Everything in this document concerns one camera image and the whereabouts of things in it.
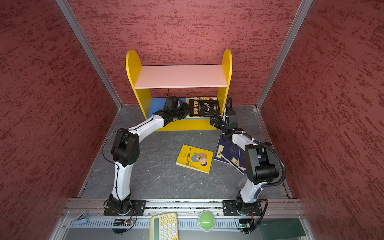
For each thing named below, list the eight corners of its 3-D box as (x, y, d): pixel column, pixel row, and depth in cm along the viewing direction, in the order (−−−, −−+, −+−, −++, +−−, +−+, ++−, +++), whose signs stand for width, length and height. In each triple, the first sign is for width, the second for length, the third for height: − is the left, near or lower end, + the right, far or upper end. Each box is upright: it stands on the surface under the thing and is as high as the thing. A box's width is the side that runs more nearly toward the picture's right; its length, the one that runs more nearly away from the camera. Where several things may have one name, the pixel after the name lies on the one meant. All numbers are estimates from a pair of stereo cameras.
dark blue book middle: (213, 159, 93) (213, 158, 91) (219, 136, 104) (219, 134, 103) (238, 166, 90) (239, 165, 88) (241, 142, 101) (242, 140, 100)
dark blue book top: (229, 171, 89) (230, 169, 86) (231, 149, 98) (232, 147, 95) (244, 174, 88) (245, 172, 85) (244, 152, 97) (245, 150, 94)
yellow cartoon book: (175, 164, 91) (175, 163, 89) (182, 145, 100) (182, 143, 98) (209, 173, 88) (209, 172, 86) (213, 153, 96) (214, 151, 95)
